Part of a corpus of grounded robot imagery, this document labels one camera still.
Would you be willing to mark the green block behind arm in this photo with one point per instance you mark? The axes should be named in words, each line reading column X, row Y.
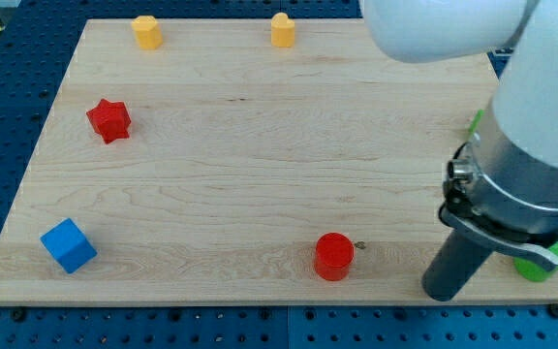
column 475, row 122

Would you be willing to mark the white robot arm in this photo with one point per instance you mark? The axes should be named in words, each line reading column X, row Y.
column 501, row 186

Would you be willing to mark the red cylinder block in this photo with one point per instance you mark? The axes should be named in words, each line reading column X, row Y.
column 334, row 254

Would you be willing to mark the wooden board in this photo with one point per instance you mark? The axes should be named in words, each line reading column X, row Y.
column 241, row 156

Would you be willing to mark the yellow heart block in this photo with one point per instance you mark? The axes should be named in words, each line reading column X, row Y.
column 282, row 31

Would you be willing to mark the red star block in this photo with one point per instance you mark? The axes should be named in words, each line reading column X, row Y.
column 110, row 120

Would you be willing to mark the yellow hexagon block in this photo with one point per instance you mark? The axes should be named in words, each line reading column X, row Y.
column 147, row 32

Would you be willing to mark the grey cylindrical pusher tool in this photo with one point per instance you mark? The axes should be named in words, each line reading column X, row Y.
column 454, row 264

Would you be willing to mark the blue cube block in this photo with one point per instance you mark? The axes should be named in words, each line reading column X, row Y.
column 68, row 246

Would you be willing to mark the green cylinder block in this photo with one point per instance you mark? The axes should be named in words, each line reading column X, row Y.
column 532, row 271

